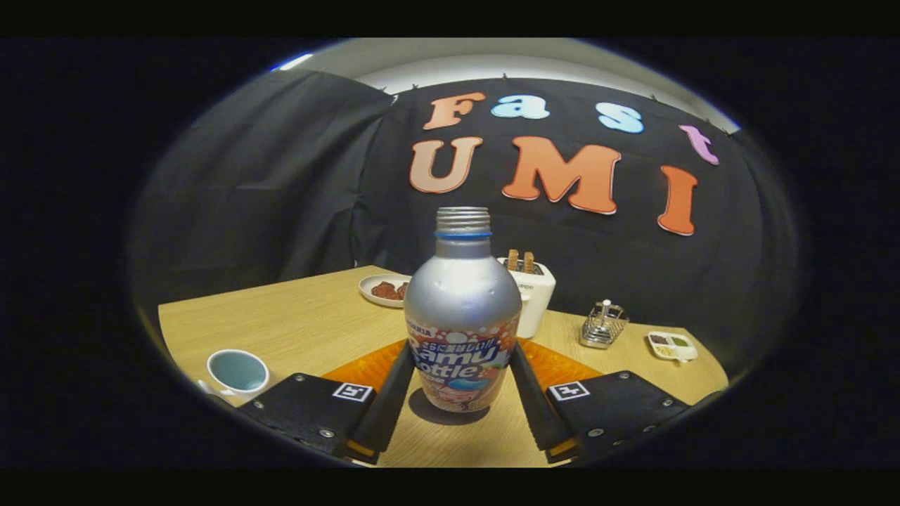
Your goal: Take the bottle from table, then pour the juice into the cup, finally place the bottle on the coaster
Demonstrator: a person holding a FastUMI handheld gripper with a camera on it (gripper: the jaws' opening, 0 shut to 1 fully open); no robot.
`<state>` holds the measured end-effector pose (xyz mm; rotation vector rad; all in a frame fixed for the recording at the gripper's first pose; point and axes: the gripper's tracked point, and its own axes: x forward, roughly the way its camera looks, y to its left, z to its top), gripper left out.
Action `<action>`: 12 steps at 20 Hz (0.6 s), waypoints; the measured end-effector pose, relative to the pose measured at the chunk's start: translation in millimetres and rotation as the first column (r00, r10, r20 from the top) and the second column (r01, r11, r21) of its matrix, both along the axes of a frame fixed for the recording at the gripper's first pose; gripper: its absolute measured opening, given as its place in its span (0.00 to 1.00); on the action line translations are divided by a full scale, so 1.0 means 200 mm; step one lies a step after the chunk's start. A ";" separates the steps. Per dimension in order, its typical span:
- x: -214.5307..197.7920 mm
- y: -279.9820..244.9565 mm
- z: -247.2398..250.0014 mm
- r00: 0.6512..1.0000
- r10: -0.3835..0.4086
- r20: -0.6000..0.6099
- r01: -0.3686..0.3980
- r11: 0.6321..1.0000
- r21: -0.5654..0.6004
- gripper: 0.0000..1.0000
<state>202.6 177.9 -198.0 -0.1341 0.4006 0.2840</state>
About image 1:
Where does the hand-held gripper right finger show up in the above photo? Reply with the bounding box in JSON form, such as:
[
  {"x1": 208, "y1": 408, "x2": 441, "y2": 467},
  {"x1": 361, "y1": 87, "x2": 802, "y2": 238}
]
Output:
[{"x1": 510, "y1": 341, "x2": 691, "y2": 465}]

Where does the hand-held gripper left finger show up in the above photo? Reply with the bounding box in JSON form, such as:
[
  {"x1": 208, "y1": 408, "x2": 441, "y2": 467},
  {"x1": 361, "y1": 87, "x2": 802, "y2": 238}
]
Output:
[{"x1": 239, "y1": 339, "x2": 416, "y2": 465}]

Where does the silver juice bottle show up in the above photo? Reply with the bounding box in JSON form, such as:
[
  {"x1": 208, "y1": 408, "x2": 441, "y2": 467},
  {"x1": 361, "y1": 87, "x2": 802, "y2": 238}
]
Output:
[{"x1": 404, "y1": 207, "x2": 523, "y2": 413}]

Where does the white cup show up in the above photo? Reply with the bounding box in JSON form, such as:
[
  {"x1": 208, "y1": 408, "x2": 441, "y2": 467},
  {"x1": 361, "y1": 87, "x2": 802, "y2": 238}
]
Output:
[{"x1": 197, "y1": 349, "x2": 271, "y2": 407}]

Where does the white toaster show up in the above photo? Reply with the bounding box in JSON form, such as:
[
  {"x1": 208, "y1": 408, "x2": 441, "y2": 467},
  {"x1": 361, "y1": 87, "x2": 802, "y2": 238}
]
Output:
[{"x1": 496, "y1": 256, "x2": 557, "y2": 340}]

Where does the small white plate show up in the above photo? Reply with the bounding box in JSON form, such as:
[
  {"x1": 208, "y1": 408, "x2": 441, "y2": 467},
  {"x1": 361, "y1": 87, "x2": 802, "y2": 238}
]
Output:
[{"x1": 358, "y1": 273, "x2": 412, "y2": 309}]

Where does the wooden table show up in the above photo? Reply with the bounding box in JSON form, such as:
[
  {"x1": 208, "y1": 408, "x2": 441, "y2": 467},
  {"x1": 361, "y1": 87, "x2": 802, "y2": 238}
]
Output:
[{"x1": 158, "y1": 265, "x2": 730, "y2": 468}]

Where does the small white condiment tray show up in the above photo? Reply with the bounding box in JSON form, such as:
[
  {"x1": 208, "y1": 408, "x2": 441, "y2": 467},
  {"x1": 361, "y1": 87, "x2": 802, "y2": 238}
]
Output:
[{"x1": 647, "y1": 330, "x2": 699, "y2": 363}]

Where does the black backdrop cloth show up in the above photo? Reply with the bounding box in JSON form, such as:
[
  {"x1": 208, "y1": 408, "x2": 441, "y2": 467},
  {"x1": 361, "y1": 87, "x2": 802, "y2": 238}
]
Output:
[{"x1": 130, "y1": 68, "x2": 802, "y2": 380}]

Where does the metal wire basket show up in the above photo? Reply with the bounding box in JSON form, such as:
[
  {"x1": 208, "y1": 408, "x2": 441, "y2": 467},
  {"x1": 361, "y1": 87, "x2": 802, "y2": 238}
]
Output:
[{"x1": 579, "y1": 299, "x2": 630, "y2": 350}]

